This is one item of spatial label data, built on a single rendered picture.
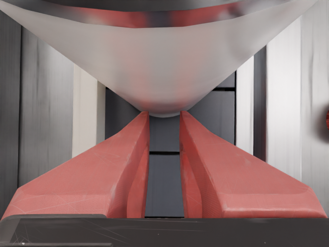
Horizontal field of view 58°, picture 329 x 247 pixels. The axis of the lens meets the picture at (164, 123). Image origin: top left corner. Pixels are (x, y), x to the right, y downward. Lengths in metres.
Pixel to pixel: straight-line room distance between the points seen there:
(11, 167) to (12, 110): 0.04
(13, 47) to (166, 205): 0.16
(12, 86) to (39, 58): 0.03
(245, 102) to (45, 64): 0.15
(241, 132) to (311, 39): 0.11
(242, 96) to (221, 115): 0.02
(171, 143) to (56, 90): 0.11
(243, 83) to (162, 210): 0.09
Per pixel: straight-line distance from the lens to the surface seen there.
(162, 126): 0.18
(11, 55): 0.24
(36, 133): 0.25
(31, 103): 0.25
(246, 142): 0.18
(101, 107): 0.15
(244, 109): 0.18
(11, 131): 0.24
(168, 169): 0.18
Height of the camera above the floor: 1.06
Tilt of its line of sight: 89 degrees down
